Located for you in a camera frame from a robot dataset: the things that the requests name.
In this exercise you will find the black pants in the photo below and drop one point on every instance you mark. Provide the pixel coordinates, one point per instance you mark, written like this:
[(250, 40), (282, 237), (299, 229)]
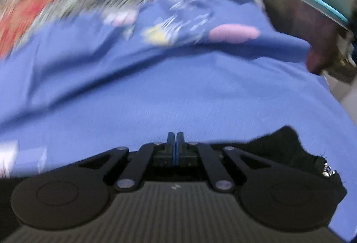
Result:
[(287, 145)]

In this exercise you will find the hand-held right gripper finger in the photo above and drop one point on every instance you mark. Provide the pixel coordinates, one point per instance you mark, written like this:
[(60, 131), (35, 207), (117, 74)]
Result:
[(173, 153), (180, 153)]

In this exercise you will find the dark table with teal edge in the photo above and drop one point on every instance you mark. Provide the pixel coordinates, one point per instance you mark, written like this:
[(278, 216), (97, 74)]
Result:
[(306, 17)]

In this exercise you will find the blue printed bedsheet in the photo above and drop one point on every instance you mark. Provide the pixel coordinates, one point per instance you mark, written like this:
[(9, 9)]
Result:
[(167, 87)]

